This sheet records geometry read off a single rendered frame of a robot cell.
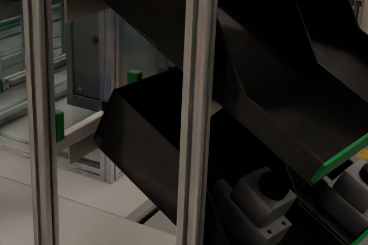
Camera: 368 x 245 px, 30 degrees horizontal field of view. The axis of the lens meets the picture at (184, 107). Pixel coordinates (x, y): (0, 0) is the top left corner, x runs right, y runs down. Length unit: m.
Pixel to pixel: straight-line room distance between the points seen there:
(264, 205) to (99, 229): 0.78
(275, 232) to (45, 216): 0.23
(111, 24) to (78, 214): 0.40
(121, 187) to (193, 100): 0.99
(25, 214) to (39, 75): 0.83
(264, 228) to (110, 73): 0.84
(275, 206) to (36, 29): 0.28
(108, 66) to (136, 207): 0.31
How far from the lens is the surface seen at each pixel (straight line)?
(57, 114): 0.70
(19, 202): 1.52
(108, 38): 1.44
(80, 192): 1.54
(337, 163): 0.59
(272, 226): 0.69
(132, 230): 1.40
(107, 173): 1.56
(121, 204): 1.49
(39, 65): 0.66
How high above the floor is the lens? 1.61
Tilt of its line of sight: 22 degrees down
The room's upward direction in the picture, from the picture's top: 3 degrees clockwise
